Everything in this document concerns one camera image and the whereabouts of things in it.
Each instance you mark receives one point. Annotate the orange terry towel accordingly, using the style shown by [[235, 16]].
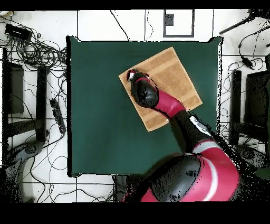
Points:
[[173, 80]]

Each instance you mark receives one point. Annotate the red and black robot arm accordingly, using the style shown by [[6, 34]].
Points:
[[189, 169]]

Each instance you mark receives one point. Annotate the dark green table cloth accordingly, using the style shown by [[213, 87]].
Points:
[[101, 137]]

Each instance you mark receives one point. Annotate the dark grey floor plate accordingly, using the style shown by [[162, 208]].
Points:
[[169, 19]]

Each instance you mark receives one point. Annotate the long black power strip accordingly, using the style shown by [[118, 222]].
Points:
[[58, 115]]

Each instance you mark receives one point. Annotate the black tripod leg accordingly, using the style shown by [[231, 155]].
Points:
[[236, 25]]

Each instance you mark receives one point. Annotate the black hub box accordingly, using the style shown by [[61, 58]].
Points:
[[18, 31]]

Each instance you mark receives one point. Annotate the grey wheeled stand base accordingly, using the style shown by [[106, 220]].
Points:
[[31, 148]]

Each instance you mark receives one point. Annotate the dark grey stand base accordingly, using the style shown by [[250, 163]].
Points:
[[251, 154]]

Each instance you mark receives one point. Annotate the grey square floor frame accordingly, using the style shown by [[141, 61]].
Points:
[[193, 23]]

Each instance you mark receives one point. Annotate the black metal stand frame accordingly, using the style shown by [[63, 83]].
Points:
[[41, 95], [236, 95]]

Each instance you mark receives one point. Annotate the black robot pedestal frame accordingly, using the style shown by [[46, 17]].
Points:
[[120, 188]]

